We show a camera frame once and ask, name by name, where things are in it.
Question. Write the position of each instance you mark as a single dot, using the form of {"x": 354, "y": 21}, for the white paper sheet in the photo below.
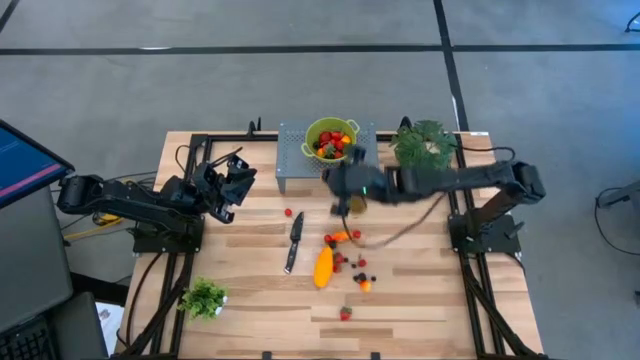
{"x": 109, "y": 320}

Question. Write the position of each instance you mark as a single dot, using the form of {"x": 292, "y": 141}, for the brown toy kiwi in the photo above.
{"x": 359, "y": 207}

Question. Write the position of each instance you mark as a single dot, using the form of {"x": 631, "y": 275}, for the grey perforated metal stand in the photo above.
{"x": 290, "y": 160}

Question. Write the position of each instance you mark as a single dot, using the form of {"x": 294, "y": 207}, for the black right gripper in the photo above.
{"x": 345, "y": 182}

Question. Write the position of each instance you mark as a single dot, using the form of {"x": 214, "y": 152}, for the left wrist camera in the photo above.
{"x": 237, "y": 164}

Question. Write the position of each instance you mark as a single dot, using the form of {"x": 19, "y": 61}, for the big red toy fruit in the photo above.
{"x": 325, "y": 137}

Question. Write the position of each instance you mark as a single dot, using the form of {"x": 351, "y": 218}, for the black keyboard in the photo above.
{"x": 22, "y": 345}

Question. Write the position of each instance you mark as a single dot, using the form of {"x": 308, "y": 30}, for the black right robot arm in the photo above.
{"x": 475, "y": 175}

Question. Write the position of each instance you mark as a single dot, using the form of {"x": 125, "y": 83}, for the large plant in white pot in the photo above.
{"x": 424, "y": 144}

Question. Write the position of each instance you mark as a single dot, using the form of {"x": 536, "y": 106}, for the black aluminium table frame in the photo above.
{"x": 235, "y": 136}

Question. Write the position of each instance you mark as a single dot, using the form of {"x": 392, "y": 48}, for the black frame post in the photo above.
{"x": 405, "y": 123}
{"x": 255, "y": 126}

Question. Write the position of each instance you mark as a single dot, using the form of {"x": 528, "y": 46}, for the small green potted plant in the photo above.
{"x": 202, "y": 298}

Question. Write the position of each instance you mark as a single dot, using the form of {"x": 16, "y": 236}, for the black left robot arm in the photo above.
{"x": 125, "y": 200}

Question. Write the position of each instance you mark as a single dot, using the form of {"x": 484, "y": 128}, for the orange-yellow toy fruit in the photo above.
{"x": 345, "y": 139}

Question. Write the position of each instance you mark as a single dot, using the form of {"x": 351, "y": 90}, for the yellow plug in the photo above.
{"x": 109, "y": 218}

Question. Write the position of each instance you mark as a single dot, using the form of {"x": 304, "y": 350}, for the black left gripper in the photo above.
{"x": 210, "y": 185}

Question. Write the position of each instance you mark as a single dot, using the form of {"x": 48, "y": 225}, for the green colander bowl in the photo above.
{"x": 312, "y": 145}

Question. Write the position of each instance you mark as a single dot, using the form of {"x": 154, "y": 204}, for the computer monitor blue screen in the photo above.
{"x": 25, "y": 165}

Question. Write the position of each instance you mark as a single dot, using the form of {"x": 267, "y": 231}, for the large toy strawberry with leaves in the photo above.
{"x": 345, "y": 314}

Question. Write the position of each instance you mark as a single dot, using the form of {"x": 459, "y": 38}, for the long yellow toy fruit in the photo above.
{"x": 323, "y": 267}

